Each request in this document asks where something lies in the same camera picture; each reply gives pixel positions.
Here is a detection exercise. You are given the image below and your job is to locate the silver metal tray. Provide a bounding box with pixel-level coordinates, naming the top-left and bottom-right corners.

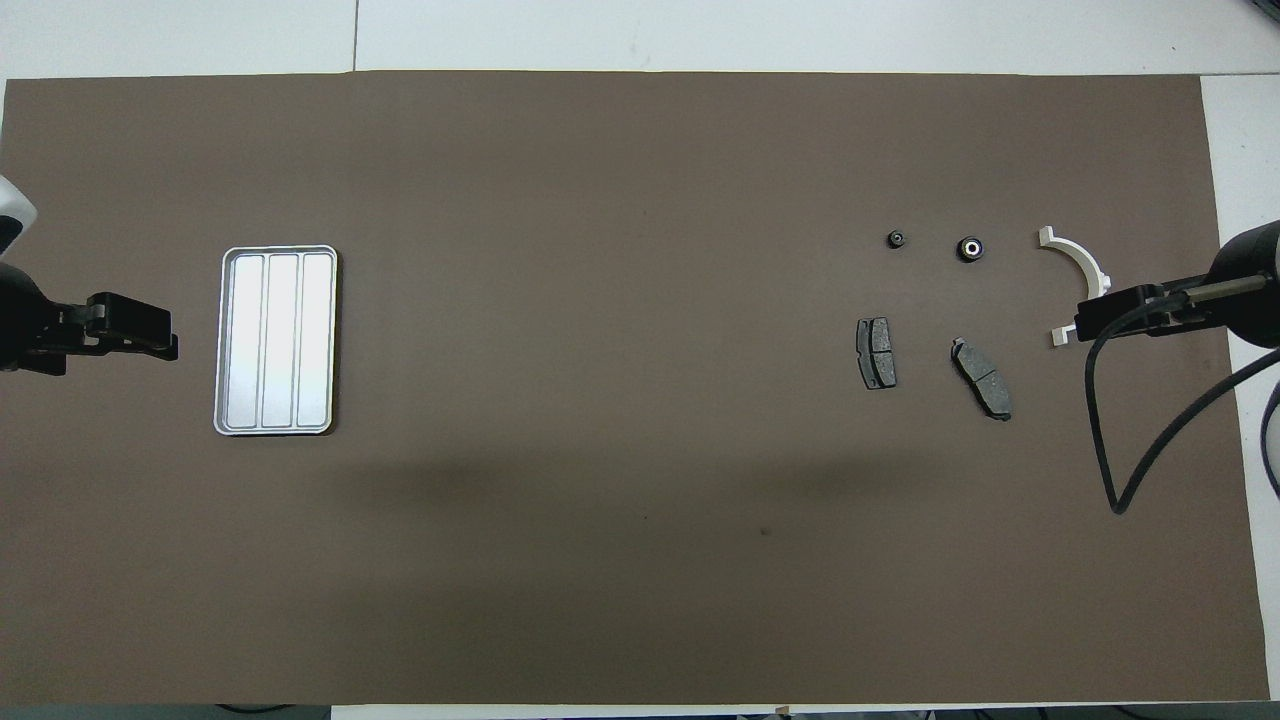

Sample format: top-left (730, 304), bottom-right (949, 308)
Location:
top-left (213, 245), bottom-right (339, 437)

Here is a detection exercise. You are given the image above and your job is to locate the white curved plastic bracket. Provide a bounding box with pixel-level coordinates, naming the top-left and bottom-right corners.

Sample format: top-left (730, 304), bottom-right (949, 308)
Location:
top-left (1037, 227), bottom-right (1113, 349)

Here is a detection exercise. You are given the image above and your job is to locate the rectangular dark brake pad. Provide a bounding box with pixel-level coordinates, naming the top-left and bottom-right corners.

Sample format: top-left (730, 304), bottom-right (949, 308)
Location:
top-left (856, 317), bottom-right (898, 390)

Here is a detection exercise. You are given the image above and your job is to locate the elongated dark brake pad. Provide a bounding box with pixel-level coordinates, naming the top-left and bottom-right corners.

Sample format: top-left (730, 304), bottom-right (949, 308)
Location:
top-left (950, 337), bottom-right (1013, 422)

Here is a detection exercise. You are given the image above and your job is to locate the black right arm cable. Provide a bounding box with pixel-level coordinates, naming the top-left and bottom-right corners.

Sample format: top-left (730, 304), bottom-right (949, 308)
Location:
top-left (1085, 295), bottom-right (1280, 516)

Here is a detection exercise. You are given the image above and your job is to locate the brown table mat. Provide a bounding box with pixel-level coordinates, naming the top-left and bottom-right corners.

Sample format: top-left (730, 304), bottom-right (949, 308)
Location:
top-left (0, 70), bottom-right (1271, 707)

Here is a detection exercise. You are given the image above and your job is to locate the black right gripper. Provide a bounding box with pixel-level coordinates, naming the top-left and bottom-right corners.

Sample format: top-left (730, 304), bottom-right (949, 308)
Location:
top-left (1075, 222), bottom-right (1280, 351)

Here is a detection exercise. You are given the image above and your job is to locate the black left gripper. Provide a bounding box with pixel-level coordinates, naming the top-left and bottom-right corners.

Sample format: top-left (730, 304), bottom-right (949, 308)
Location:
top-left (0, 258), bottom-right (179, 377)

